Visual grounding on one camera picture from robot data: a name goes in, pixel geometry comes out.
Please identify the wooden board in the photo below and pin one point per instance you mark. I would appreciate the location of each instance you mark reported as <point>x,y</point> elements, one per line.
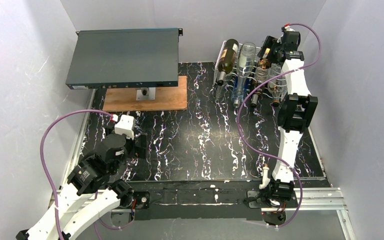
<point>166,99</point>

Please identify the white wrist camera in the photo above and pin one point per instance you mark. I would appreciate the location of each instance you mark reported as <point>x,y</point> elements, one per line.
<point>124,125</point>
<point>287,28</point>

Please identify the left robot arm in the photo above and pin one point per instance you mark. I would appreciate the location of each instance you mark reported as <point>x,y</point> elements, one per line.
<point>88,193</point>

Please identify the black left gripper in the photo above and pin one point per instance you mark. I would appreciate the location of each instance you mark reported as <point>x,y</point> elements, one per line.
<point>139,144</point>

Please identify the metal stand post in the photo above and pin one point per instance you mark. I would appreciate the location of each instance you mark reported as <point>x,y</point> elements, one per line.
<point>146,94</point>

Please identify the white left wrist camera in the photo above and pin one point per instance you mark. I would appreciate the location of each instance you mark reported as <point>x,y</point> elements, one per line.
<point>124,125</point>

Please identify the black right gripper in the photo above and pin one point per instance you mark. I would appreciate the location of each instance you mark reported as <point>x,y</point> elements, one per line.
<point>272,51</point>

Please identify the dark wine bottle white label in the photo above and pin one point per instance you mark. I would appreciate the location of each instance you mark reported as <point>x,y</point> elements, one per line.
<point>228,56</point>

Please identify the grey network switch box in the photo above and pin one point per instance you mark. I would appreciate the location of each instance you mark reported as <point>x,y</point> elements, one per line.
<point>125,58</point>

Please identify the clear glass bottle tall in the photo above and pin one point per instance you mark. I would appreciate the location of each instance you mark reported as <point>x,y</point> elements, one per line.
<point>245,63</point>

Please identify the clear glass bottle gold label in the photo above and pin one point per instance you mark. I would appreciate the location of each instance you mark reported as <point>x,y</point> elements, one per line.
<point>220,85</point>

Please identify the blue rectangular glass bottle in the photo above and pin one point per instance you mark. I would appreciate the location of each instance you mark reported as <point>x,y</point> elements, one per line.
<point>238,92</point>

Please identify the white wire wine rack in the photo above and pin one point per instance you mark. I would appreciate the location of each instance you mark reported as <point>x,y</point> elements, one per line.
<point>250,77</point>

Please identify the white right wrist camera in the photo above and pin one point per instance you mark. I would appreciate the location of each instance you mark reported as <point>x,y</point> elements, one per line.
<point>287,28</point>

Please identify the white plastic peg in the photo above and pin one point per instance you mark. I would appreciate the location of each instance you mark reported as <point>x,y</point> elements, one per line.
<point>265,179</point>

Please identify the dark green bottle silver neck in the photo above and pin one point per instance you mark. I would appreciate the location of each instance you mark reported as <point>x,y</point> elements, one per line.
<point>256,95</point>

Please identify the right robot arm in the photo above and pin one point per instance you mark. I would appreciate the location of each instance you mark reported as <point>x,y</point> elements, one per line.
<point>298,106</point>

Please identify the clear bottle black cap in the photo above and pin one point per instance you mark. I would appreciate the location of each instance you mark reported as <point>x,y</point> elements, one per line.
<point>261,73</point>

